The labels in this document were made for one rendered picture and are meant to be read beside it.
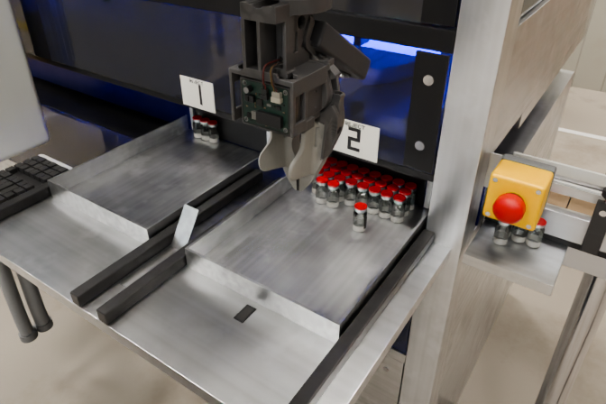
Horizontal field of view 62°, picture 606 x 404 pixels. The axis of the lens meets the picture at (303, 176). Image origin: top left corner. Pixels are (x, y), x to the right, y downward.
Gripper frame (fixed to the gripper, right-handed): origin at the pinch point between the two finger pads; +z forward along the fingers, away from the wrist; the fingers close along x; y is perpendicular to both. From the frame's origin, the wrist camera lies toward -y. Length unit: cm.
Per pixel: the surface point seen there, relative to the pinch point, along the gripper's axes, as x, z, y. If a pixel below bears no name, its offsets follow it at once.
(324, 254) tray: -3.7, 21.0, -12.0
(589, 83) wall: 11, 101, -374
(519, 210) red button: 20.4, 8.6, -20.7
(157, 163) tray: -46, 21, -18
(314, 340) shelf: 3.6, 21.3, 2.7
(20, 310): -98, 79, -4
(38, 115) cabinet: -88, 21, -19
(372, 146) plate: -2.7, 7.3, -24.2
